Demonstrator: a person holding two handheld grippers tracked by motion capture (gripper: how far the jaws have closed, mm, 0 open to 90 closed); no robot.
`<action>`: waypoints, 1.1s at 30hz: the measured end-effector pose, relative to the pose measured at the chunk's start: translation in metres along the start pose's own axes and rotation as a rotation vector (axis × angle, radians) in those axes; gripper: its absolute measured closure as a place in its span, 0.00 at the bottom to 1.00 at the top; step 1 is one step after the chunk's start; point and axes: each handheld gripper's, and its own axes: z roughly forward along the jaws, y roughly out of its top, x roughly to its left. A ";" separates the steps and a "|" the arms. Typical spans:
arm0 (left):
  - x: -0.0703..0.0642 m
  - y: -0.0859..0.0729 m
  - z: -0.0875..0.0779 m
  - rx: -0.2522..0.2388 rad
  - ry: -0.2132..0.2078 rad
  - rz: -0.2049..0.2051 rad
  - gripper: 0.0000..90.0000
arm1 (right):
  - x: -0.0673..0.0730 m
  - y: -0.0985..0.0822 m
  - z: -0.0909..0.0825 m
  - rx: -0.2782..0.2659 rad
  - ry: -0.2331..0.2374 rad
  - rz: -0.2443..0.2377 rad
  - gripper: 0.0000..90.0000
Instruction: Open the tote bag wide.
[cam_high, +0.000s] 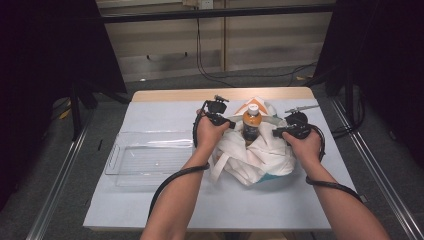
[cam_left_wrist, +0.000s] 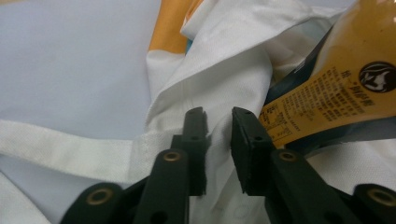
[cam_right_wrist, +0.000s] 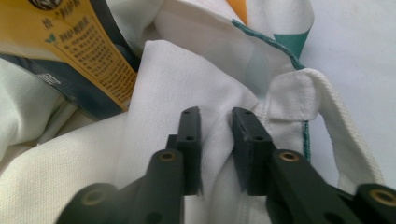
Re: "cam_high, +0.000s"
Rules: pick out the clear plastic tray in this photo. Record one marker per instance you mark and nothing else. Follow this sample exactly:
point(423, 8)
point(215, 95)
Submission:
point(150, 156)

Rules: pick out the metal floor rail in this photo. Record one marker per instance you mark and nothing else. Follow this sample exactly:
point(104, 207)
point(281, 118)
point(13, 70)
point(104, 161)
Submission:
point(376, 173)
point(56, 186)

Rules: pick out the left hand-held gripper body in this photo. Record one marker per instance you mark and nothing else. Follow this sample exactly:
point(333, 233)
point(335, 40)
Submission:
point(216, 106)

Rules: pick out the person's left hand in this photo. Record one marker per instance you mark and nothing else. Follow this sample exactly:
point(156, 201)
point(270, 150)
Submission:
point(208, 136)

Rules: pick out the white wall socket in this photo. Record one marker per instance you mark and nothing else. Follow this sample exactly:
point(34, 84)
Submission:
point(205, 4)

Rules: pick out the pale blue table mat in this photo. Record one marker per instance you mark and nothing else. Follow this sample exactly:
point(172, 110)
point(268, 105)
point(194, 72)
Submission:
point(160, 113)

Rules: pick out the person's right hand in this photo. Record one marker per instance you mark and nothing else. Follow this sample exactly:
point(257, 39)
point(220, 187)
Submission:
point(308, 148)

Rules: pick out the black horizontal bar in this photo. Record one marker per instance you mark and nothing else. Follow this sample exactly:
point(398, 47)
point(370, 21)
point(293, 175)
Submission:
point(200, 14)

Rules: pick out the white patterned tote bag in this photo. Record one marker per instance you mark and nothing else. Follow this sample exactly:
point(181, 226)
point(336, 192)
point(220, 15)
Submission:
point(256, 160)

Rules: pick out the black curtain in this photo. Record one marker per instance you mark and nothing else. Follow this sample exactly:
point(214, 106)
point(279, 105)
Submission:
point(383, 50)
point(50, 50)

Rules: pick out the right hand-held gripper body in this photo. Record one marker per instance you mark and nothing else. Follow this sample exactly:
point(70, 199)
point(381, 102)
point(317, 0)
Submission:
point(298, 126)

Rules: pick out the orange drink bottle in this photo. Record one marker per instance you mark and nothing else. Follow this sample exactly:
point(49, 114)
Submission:
point(251, 125)

